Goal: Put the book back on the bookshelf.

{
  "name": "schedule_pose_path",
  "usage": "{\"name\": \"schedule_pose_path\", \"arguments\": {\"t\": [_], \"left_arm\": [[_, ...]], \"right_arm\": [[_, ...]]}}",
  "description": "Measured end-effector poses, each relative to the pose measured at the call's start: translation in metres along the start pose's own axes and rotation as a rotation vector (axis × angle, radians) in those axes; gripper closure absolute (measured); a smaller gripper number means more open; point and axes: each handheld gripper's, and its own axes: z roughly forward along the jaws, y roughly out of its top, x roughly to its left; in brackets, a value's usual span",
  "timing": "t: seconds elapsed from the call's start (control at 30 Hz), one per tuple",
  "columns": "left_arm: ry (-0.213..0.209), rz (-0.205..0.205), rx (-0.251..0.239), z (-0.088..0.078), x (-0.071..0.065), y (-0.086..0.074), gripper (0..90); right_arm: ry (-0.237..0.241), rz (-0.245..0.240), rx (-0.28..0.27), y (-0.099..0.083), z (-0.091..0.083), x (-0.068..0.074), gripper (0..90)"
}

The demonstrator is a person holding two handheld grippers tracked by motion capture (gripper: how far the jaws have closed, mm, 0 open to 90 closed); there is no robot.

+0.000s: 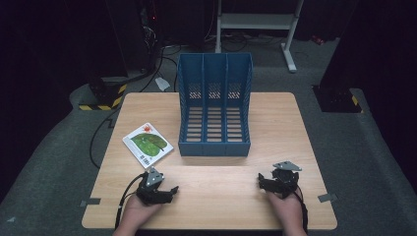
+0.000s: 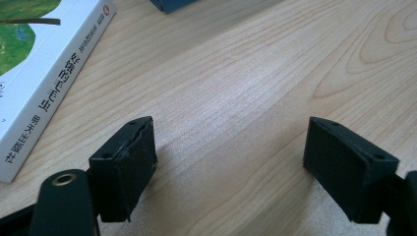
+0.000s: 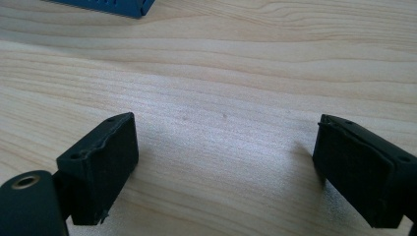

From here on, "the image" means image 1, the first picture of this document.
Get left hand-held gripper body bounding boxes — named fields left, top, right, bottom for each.
left=135, top=166, right=174, bottom=207

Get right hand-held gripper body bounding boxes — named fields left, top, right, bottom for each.
left=264, top=160, right=303, bottom=200

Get book with green leaf cover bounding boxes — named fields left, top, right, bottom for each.
left=122, top=122, right=175, bottom=167

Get blue plastic file rack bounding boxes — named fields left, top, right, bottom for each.
left=176, top=52, right=254, bottom=157

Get person's left hand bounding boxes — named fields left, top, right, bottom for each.
left=121, top=192, right=165, bottom=229

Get person's right hand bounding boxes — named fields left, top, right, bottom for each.
left=265, top=189, right=305, bottom=231

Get grey tape strip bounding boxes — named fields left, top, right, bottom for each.
left=80, top=197, right=102, bottom=207
left=317, top=193, right=338, bottom=204

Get black stand base hazard tape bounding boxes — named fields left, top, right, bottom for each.
left=78, top=76, right=129, bottom=112
left=312, top=85, right=364, bottom=114

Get white paper scrap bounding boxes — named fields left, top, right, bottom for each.
left=153, top=76, right=172, bottom=92

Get dark computer tower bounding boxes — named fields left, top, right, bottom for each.
left=104, top=0, right=162, bottom=73

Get white metal stand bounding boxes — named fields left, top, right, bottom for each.
left=214, top=0, right=305, bottom=74

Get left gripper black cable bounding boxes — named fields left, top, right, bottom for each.
left=114, top=172, right=146, bottom=230

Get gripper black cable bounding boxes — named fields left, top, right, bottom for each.
left=114, top=172, right=146, bottom=230
left=292, top=187, right=310, bottom=234

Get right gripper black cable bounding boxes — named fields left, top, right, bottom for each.
left=292, top=187, right=310, bottom=234

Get black floor cable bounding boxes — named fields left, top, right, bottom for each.
left=89, top=107, right=121, bottom=170

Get bundle of black floor cables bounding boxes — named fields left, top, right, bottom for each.
left=139, top=32, right=185, bottom=93

